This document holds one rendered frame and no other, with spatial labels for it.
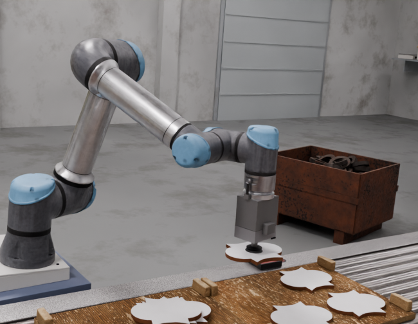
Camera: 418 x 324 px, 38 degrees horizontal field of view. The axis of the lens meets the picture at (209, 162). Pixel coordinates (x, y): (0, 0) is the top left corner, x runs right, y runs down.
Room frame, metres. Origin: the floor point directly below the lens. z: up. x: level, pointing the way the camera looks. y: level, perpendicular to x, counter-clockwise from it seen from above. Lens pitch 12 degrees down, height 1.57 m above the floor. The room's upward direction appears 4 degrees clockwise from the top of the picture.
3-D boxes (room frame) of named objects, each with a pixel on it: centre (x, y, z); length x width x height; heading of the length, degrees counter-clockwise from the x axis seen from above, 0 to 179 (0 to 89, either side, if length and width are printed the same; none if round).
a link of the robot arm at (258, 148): (1.41, -0.12, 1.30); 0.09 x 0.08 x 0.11; 60
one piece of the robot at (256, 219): (1.40, -0.13, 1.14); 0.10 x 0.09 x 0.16; 48
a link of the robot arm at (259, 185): (1.41, -0.12, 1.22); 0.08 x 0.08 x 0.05
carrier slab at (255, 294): (1.40, -0.26, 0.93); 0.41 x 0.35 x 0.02; 123
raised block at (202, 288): (1.40, 0.00, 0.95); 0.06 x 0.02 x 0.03; 33
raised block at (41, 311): (1.18, 0.32, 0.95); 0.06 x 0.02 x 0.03; 33
